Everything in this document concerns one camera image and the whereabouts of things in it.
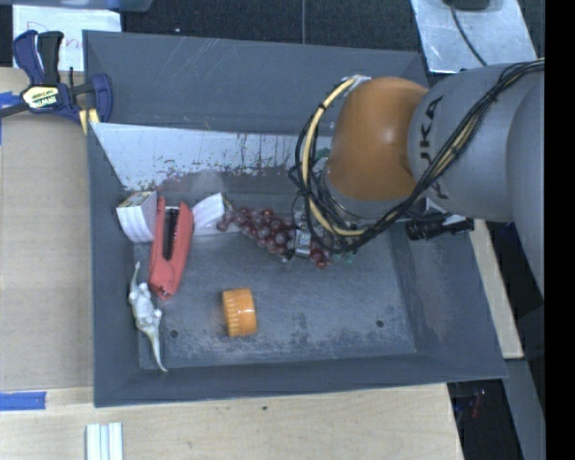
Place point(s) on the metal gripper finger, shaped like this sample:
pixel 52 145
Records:
pixel 304 239
pixel 302 252

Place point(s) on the dark red grape bunch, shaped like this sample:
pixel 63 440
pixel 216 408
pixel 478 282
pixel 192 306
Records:
pixel 268 233

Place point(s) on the grey metal bin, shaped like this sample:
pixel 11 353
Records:
pixel 316 314

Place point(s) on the orange ribbed cap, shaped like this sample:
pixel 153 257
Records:
pixel 239 312

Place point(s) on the red hand tool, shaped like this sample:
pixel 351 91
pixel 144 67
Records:
pixel 165 266

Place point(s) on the white toy dinosaur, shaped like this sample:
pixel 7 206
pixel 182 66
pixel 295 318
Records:
pixel 145 310

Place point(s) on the white cardboard box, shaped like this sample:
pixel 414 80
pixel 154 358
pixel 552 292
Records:
pixel 136 218

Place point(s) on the pale brown flat board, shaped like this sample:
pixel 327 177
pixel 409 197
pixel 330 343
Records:
pixel 43 257

